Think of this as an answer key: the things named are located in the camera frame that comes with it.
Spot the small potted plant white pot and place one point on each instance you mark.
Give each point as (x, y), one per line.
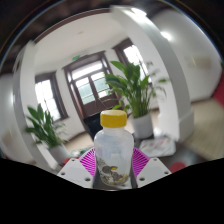
(43, 128)

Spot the brown glazed double door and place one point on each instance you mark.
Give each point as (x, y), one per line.
(90, 86)

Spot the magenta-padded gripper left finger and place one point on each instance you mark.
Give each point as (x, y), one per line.
(74, 170)

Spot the clear bottle with yellow cap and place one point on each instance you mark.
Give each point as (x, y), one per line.
(113, 148)

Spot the printed paper leaflet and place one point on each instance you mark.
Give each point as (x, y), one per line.
(158, 146)

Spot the white wall radiator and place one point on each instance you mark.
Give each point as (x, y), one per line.
(202, 62)

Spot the green exit sign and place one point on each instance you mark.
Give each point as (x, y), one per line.
(75, 58)

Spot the large potted plant white pot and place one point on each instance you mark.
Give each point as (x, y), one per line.
(135, 86)

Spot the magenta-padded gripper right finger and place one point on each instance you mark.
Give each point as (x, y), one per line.
(153, 170)

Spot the red carpeted staircase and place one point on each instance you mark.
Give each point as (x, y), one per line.
(220, 93)

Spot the wide brown-framed window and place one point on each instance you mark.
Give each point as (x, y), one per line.
(48, 100)

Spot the narrow brown-framed window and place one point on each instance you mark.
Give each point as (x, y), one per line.
(133, 53)

